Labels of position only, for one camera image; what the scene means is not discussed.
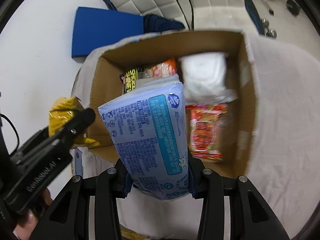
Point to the light blue tissue pack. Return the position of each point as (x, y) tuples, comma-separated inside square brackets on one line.
[(150, 135)]

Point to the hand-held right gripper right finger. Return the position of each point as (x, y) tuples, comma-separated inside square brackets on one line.
[(196, 180)]

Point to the grey tablecloth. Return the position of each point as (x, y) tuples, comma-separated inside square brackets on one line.
[(287, 130)]

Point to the blue black weight bench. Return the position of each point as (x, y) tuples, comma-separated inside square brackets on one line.
[(253, 12)]

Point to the dark blue cloth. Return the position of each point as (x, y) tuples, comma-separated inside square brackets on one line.
[(162, 23)]

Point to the blue foam mat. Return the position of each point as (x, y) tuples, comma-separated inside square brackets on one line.
[(105, 32)]

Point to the white soft packet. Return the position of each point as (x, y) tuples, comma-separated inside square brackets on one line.
[(203, 75)]

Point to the red snack packet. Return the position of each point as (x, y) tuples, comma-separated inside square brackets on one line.
[(206, 130)]

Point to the yellow snack packet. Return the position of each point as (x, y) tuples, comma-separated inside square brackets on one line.
[(61, 110)]

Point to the orange snack packet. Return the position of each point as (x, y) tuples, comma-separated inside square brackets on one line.
[(162, 68)]

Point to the person's left hand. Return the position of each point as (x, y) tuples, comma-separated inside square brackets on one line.
[(30, 217)]

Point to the cardboard box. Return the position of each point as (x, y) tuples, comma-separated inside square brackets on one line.
[(247, 92)]

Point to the black snack packet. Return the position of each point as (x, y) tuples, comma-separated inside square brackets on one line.
[(130, 78)]

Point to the metal dumbbell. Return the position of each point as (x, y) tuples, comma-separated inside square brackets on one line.
[(268, 28)]

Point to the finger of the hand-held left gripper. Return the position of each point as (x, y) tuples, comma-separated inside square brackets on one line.
[(80, 122)]

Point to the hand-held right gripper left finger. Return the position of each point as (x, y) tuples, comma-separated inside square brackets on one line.
[(125, 187)]

